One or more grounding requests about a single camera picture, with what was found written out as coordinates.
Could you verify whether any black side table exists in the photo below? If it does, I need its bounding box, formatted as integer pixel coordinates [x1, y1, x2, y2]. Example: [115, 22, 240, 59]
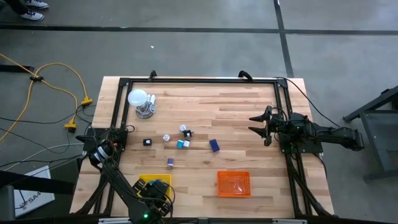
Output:
[343, 85, 398, 180]

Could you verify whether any black beam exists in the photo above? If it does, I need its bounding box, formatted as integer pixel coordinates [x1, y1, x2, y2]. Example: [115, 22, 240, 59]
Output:
[0, 170, 75, 195]

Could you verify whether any white printed box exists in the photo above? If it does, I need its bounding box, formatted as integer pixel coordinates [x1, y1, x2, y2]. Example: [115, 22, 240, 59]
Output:
[12, 166, 56, 218]

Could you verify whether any orange plastic basket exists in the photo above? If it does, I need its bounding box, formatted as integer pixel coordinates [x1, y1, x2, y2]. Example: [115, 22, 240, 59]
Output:
[216, 170, 252, 198]

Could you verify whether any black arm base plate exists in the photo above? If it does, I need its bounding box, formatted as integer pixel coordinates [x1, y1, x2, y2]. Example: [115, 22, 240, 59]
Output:
[76, 127, 128, 153]
[278, 136, 324, 155]

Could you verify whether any black aluminium frame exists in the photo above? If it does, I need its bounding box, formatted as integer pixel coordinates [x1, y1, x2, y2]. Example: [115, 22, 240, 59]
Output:
[74, 77, 335, 218]

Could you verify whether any white floor cable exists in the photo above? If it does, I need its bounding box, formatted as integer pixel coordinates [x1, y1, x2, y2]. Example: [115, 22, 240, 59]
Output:
[2, 142, 85, 171]

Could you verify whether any black floor cable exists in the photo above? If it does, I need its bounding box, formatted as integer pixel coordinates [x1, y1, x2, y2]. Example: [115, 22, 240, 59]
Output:
[0, 126, 73, 155]
[0, 105, 94, 125]

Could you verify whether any person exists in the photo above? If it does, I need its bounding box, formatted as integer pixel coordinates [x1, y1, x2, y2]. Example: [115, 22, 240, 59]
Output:
[2, 0, 30, 16]

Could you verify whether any person's white shoe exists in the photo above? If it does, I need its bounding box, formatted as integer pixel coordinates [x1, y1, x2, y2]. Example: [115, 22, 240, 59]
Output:
[20, 11, 45, 22]
[24, 0, 50, 9]

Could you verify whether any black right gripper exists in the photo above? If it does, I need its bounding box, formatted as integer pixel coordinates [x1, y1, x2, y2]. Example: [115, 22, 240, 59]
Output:
[248, 105, 292, 147]

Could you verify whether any silver metal bracket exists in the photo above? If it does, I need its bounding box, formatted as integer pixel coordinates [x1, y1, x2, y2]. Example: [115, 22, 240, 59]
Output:
[98, 218, 134, 224]
[272, 218, 308, 224]

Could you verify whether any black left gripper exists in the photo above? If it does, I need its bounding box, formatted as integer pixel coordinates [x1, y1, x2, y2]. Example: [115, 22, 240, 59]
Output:
[133, 179, 174, 217]

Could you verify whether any yellow plastic basket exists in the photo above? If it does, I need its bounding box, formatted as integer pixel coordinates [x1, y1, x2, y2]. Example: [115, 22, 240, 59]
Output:
[138, 174, 172, 200]

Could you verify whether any black floor bar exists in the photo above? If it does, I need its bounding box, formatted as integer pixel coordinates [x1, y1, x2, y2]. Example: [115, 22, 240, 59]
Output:
[0, 65, 35, 73]

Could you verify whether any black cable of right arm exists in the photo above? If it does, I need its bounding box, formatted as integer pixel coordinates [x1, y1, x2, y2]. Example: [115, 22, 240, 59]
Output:
[273, 76, 340, 128]

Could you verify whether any yellow extension cable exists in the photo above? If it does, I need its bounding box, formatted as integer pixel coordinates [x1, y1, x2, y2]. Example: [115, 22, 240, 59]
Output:
[0, 53, 78, 131]
[0, 62, 94, 142]

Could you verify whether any white globe desk lamp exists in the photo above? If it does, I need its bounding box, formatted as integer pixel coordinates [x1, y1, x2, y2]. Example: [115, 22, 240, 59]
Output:
[127, 89, 156, 119]

